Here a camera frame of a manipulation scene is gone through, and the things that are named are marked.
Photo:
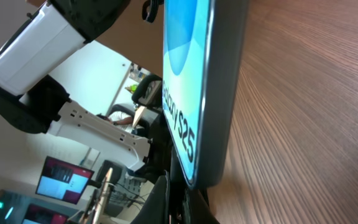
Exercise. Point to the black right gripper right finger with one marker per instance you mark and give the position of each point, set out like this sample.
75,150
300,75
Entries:
196,208

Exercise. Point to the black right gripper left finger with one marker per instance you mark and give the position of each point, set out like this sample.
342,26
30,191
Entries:
156,207

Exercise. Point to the blue screen smartphone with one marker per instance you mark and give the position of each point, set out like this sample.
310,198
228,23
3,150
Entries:
202,52

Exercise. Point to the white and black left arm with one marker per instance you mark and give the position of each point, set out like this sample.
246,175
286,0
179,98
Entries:
34,102

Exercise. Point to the seated person in background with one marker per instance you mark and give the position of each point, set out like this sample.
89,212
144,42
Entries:
125,122

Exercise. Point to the computer monitor red screen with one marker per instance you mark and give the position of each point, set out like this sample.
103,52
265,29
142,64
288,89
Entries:
63,181

